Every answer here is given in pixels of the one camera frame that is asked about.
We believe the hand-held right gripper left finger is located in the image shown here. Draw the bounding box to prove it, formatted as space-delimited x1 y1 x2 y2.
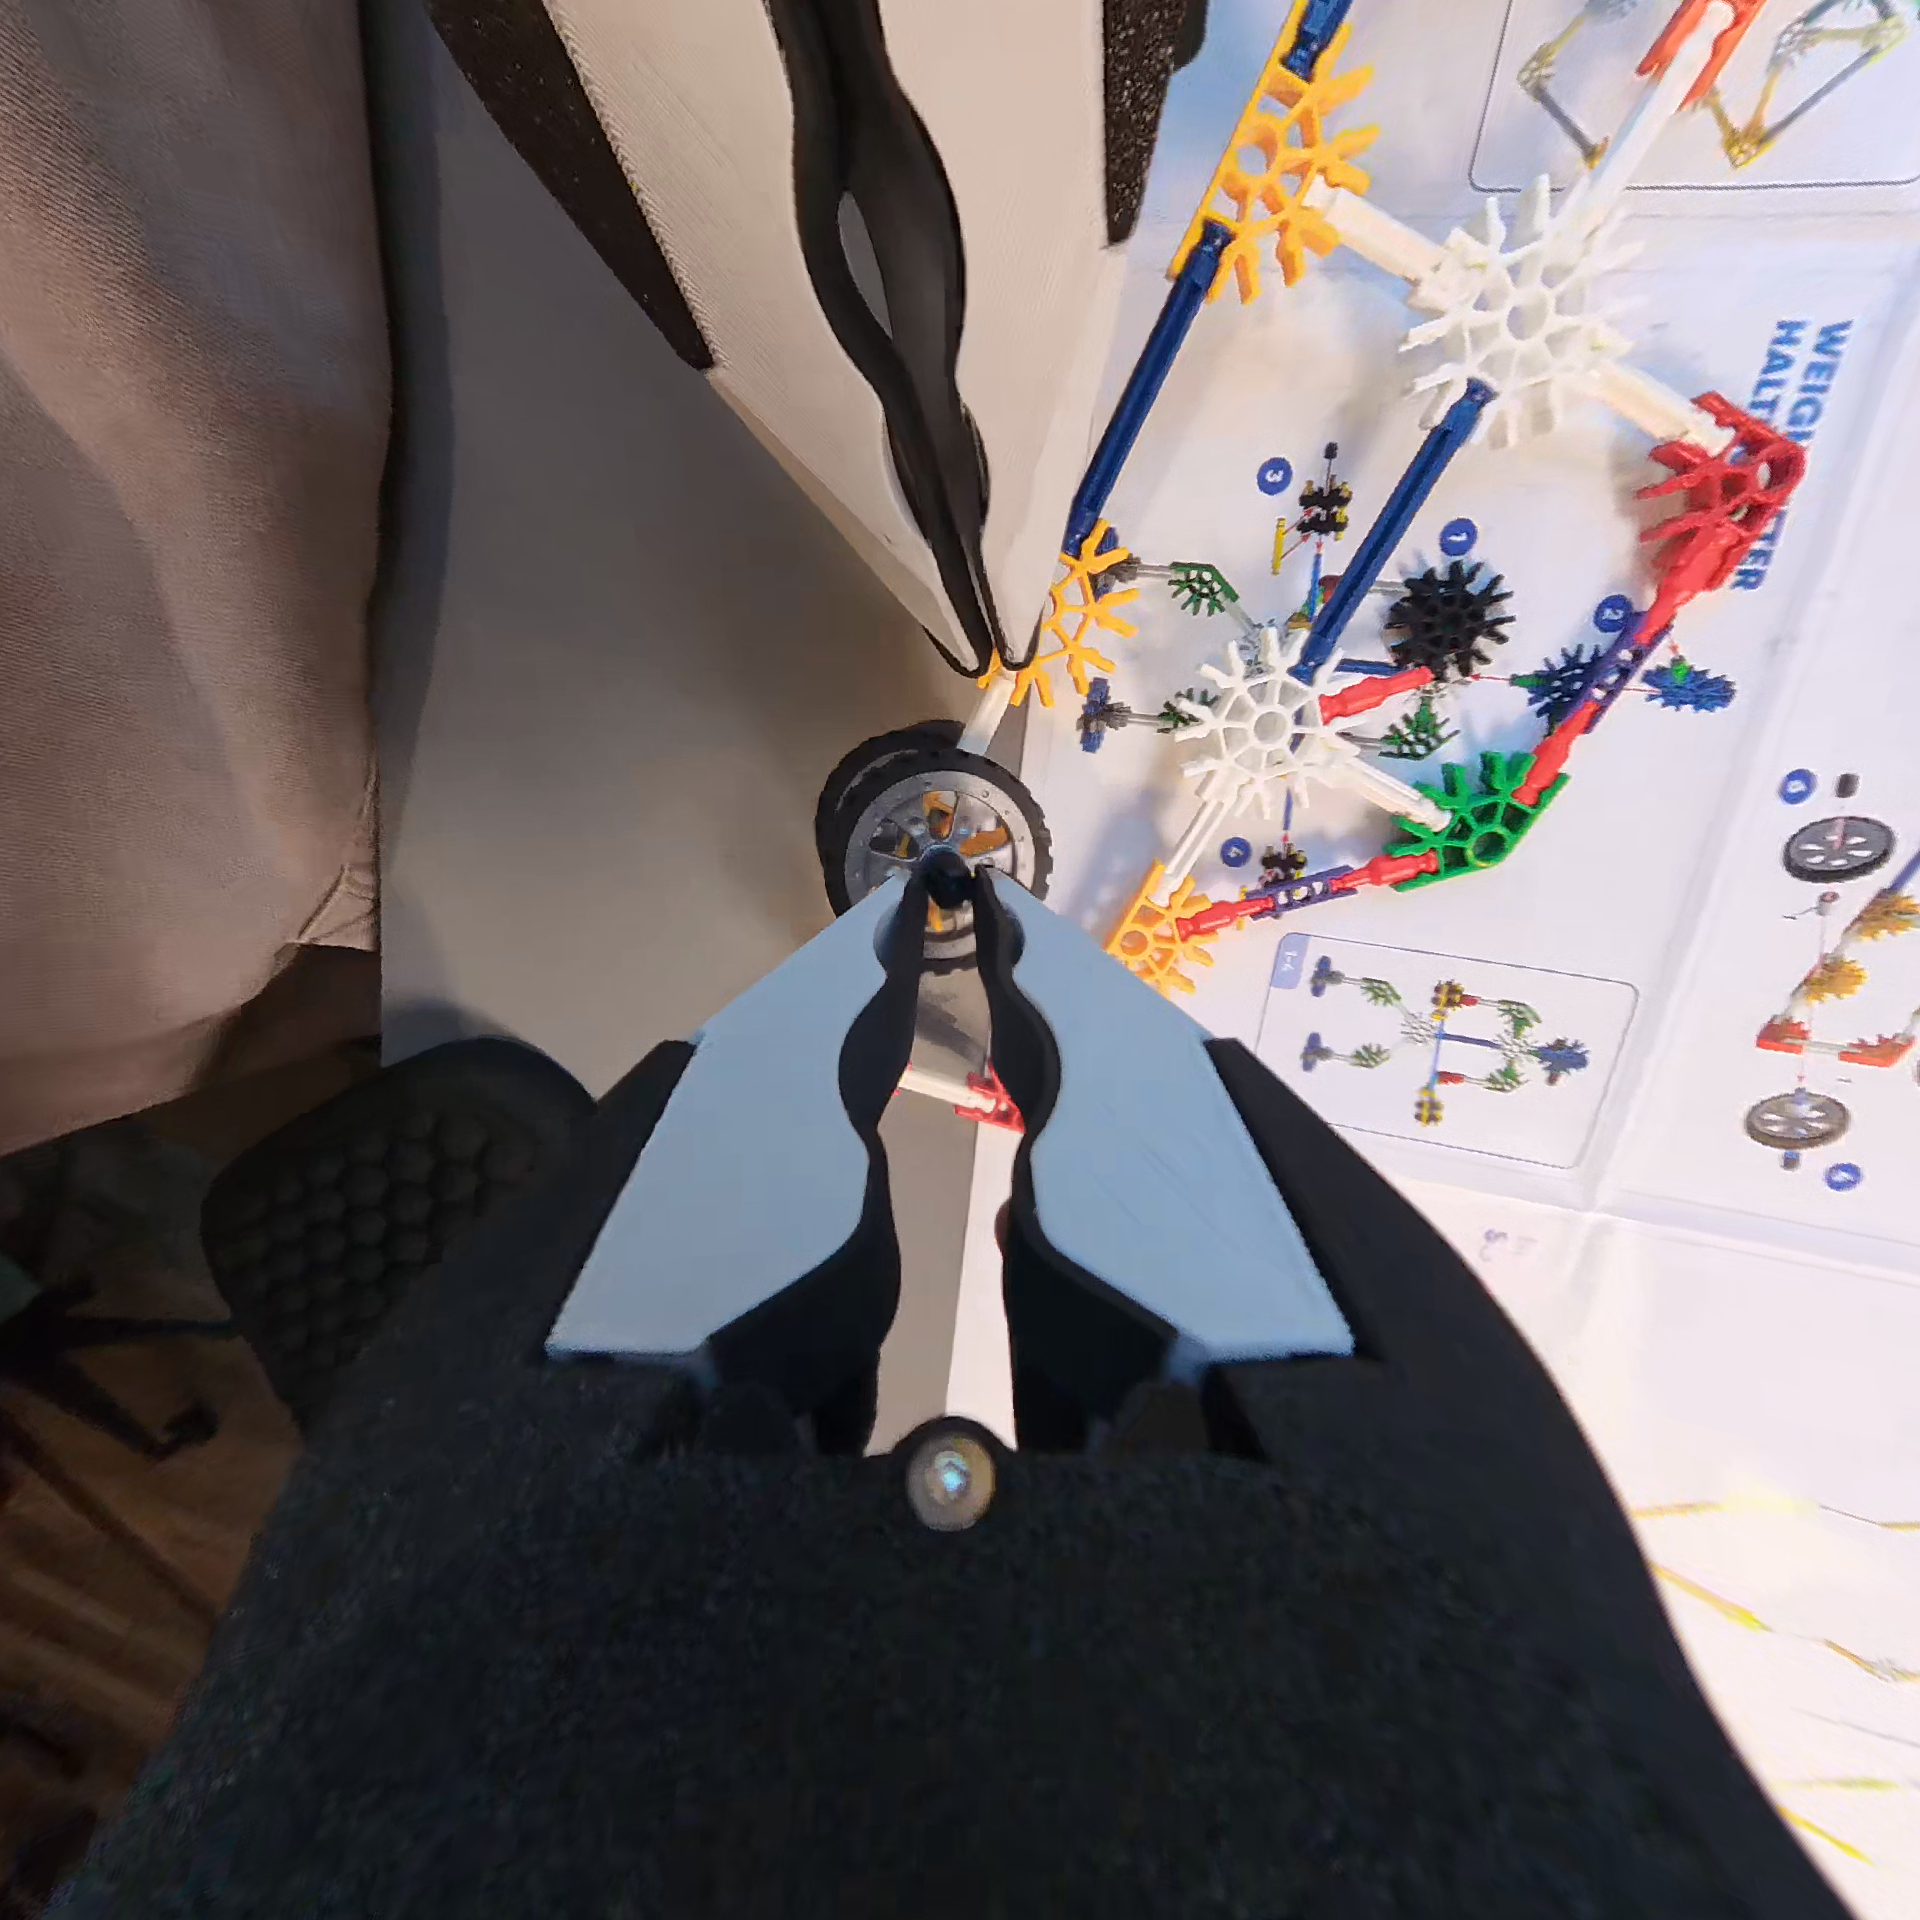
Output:
547 883 932 1440

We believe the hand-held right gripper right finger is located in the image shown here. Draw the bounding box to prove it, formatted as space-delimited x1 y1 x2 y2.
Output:
967 890 1351 1440

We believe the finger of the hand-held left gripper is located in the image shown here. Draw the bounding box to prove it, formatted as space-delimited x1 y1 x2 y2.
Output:
549 0 999 668
900 0 1112 668

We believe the black toy wheel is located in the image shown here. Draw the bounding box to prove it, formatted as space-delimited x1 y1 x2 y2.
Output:
818 727 1059 918

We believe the colourful rod and connector model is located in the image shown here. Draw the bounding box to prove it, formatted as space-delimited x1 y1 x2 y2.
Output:
977 0 1817 993

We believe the white instruction sheet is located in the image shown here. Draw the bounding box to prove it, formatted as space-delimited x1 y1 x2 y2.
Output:
1127 0 1920 1920

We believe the black snowflake connector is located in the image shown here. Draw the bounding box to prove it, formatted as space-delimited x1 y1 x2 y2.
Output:
1386 560 1517 685

